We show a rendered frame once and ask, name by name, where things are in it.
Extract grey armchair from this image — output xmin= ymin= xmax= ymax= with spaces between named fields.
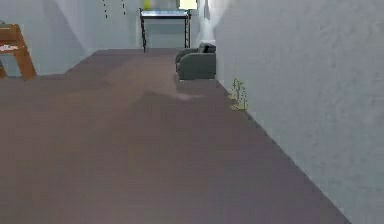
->
xmin=175 ymin=42 xmax=217 ymax=81

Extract small green house plant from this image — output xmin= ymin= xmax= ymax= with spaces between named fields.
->
xmin=228 ymin=77 xmax=249 ymax=112

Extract dark cushion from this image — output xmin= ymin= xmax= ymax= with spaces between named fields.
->
xmin=199 ymin=42 xmax=217 ymax=54

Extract bright window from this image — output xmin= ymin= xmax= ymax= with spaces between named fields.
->
xmin=178 ymin=0 xmax=199 ymax=10

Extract brown wooden shelf unit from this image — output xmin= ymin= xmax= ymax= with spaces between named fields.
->
xmin=0 ymin=22 xmax=38 ymax=81

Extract black metal frame table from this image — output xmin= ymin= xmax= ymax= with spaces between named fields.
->
xmin=138 ymin=7 xmax=192 ymax=53

